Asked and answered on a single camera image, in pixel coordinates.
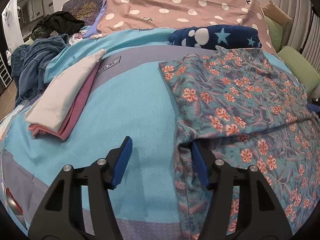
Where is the floral teal shirt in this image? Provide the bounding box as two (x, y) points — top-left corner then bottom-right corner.
(159, 47), (319, 239)

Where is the black clothes pile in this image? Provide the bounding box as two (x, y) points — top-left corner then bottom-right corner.
(31, 11), (85, 41)

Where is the near green pillow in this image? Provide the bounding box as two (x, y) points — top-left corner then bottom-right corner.
(278, 46), (319, 94)

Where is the green pillow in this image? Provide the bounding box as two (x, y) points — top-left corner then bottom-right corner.
(265, 16), (283, 52)
(278, 46), (319, 94)

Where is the beige pleated curtain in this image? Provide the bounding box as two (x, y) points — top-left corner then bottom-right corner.
(280, 0), (320, 71)

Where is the far green pillow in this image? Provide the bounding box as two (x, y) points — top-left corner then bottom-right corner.
(265, 16), (283, 52)

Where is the tan pillow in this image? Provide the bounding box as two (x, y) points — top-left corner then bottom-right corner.
(262, 0), (292, 25)

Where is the pink folded garment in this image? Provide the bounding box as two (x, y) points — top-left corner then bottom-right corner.
(28, 63), (100, 141)

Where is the white folded garment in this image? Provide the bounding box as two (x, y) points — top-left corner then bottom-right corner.
(25, 49), (106, 132)

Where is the navy star fleece garment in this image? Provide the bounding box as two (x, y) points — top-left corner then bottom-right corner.
(169, 24), (262, 50)

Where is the blue grey bedspread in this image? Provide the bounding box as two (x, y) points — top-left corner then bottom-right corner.
(0, 27), (308, 240)

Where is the white ladder rack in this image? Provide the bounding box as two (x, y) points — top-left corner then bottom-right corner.
(0, 55), (12, 89)

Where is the dark blue towel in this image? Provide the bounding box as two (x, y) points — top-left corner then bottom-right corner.
(11, 34), (69, 106)

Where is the pink polka dot sheet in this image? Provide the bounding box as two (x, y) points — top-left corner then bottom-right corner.
(97, 0), (276, 54)

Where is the purple tree print pillow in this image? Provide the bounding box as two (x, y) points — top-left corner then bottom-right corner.
(61, 0), (104, 25)

